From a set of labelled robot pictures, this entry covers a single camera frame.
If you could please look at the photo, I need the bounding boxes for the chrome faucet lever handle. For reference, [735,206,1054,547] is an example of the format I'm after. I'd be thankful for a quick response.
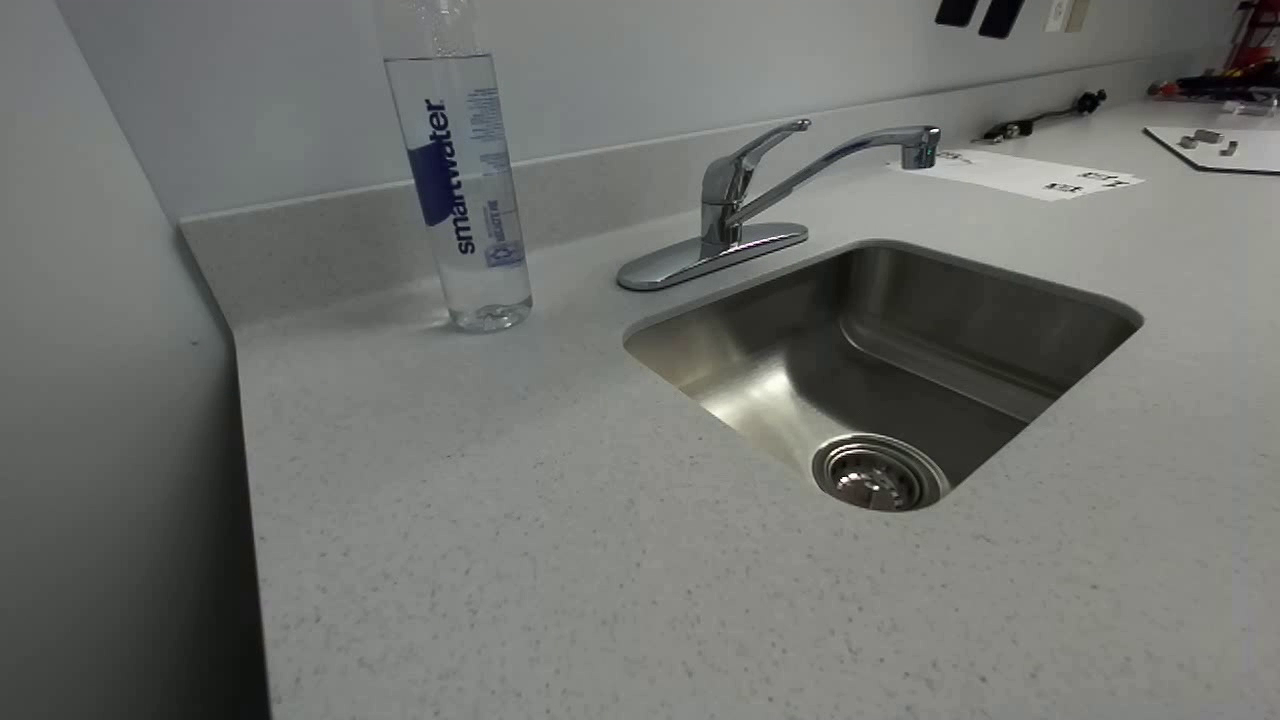
[699,115,815,212]

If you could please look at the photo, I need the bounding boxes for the white paper sheet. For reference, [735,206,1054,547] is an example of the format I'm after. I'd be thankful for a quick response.
[933,143,1149,206]

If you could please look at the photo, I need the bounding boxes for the red and black device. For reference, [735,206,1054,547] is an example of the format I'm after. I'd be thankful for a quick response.
[1149,0,1280,109]

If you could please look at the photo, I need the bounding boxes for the paper at right edge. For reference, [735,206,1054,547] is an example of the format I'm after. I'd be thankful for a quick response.
[1141,121,1280,178]

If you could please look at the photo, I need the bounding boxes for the stainless steel sink basin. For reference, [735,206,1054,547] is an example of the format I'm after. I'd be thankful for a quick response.
[621,235,1149,516]

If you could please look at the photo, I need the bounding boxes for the metal sink drain strainer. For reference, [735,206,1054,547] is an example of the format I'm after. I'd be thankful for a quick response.
[809,430,953,516]

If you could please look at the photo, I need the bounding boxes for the clear smartwater plastic bottle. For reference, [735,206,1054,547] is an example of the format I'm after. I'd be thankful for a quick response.
[375,0,537,337]

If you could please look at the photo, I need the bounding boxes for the black tool with cable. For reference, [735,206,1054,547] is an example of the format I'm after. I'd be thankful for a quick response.
[976,84,1111,149]

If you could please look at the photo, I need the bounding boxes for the chrome faucet base plate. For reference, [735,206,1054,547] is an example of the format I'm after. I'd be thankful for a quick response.
[613,221,813,296]

